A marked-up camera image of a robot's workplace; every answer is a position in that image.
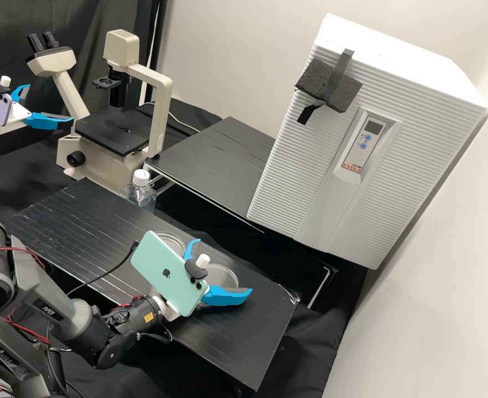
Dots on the white-capped bottle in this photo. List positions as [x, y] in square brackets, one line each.
[141, 178]

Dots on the black platform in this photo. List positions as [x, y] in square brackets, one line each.
[210, 166]
[103, 224]

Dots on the cream microscope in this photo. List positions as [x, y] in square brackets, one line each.
[103, 161]

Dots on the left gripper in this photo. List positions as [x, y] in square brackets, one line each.
[18, 118]

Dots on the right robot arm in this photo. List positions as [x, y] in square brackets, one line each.
[74, 315]

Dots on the incubator door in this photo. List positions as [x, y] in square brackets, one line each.
[293, 174]

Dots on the petri dish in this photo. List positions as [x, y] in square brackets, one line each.
[173, 242]

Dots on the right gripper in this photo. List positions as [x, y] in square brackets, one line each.
[172, 311]

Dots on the white incubator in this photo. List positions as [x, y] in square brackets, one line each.
[393, 45]

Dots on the right wrist camera phone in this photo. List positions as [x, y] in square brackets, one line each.
[165, 273]

